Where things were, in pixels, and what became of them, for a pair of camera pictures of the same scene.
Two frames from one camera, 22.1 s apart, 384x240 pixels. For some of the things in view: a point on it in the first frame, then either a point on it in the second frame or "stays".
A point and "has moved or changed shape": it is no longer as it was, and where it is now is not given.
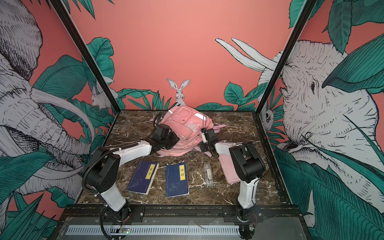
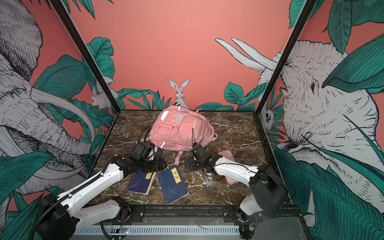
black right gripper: x=203 y=148 to x=193 y=161
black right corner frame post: x=301 y=18 stays
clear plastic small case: x=208 y=174 stays
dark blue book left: x=142 y=178 stays
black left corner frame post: x=70 y=23 stays
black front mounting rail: x=266 y=214 stays
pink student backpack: x=186 y=122 has moved or changed shape
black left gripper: x=175 y=137 to x=159 y=165
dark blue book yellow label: x=176 y=179 has moved or changed shape
